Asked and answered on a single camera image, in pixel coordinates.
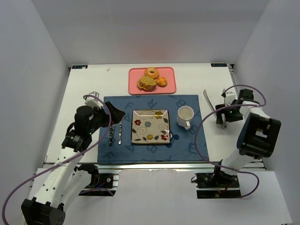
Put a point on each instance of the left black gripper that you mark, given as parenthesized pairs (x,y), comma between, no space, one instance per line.
(107,115)

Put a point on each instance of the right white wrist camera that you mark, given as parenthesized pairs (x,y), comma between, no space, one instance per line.
(228,97)

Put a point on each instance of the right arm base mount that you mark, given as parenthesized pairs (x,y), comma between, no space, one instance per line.
(208,188)

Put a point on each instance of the sandwich bread loaf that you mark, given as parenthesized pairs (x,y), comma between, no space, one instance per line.
(146,83)

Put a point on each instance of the patterned handle fork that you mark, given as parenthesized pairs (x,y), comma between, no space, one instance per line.
(111,134)

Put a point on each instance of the blue letter placemat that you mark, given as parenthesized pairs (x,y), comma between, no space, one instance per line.
(185,145)

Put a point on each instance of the patterned handle spoon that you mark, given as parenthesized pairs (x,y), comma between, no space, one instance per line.
(120,133)

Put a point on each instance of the ring bagel bread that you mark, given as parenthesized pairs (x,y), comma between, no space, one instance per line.
(151,72)

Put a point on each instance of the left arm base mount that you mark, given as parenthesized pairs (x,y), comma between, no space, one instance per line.
(101,183)

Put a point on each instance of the floral square plate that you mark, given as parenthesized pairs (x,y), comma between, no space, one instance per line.
(150,127)

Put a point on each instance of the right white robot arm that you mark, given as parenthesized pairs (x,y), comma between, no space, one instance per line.
(257,138)

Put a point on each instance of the white ceramic mug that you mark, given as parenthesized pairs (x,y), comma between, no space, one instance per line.
(185,115)

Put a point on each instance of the small round bread roll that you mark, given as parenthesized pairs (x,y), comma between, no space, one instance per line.
(161,81)

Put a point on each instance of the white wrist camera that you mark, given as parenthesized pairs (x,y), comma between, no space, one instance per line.
(93,100)
(228,97)

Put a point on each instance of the metal serving tongs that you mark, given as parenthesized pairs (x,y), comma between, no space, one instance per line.
(212,105)

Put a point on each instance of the aluminium frame rail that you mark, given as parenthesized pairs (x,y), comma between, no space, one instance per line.
(253,165)

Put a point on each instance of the pink serving tray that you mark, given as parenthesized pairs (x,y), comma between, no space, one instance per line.
(135,74)

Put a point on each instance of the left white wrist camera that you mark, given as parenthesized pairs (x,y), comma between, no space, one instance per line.
(93,100)

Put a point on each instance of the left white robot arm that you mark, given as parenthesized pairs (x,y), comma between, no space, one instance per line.
(65,182)

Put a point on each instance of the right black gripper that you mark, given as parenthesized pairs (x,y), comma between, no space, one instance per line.
(221,113)

